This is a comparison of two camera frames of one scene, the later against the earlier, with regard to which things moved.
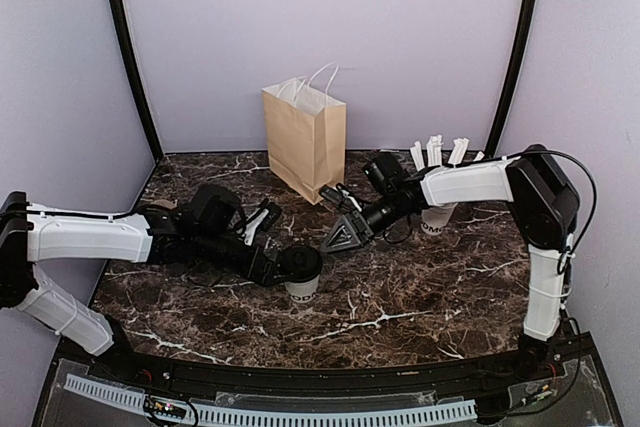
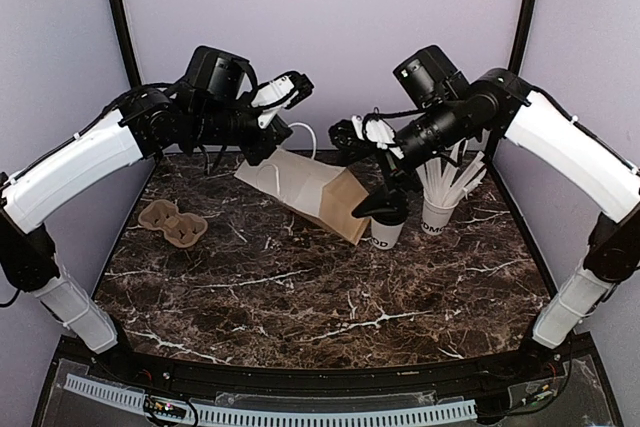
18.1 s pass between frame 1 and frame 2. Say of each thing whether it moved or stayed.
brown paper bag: moved
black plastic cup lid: moved
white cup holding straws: stayed
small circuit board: stayed
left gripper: moved
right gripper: moved
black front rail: stayed
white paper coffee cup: moved
